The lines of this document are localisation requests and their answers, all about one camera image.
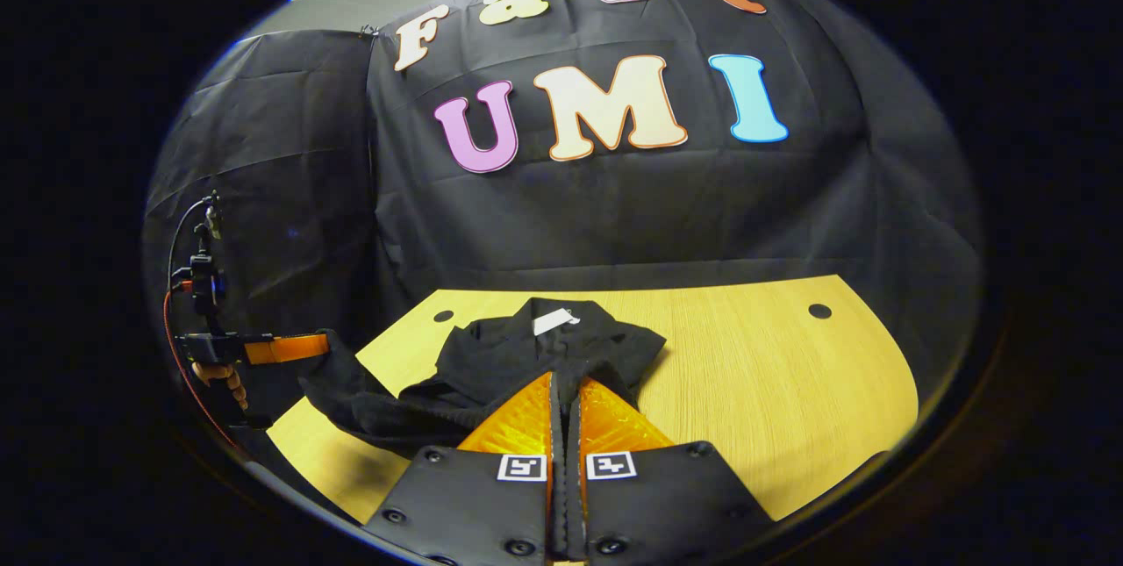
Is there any red and black cable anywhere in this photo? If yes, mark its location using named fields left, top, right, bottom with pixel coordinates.
left=162, top=196, right=242, bottom=453

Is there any black shirt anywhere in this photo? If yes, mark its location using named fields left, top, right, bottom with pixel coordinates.
left=298, top=297, right=668, bottom=462

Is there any black backdrop cloth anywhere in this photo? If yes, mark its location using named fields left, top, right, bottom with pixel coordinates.
left=143, top=0, right=982, bottom=391

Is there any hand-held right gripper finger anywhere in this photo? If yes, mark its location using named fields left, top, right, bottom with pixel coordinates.
left=364, top=371, right=568, bottom=566
left=567, top=376, right=777, bottom=565

